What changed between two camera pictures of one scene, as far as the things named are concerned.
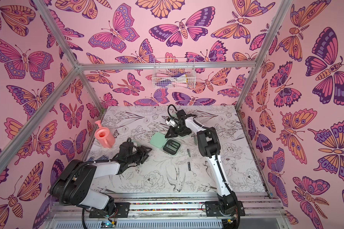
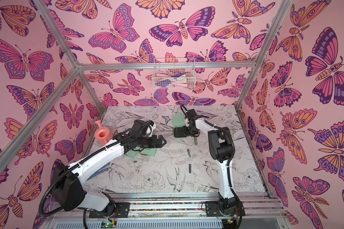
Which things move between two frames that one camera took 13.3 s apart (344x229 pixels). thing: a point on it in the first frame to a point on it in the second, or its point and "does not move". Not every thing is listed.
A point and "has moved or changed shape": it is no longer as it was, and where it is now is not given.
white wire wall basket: x=174 y=73 does not move
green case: x=170 y=146 has moved or changed shape
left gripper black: x=143 y=153 to x=154 y=145
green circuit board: x=107 y=224 does not move
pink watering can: x=103 y=135 does not move
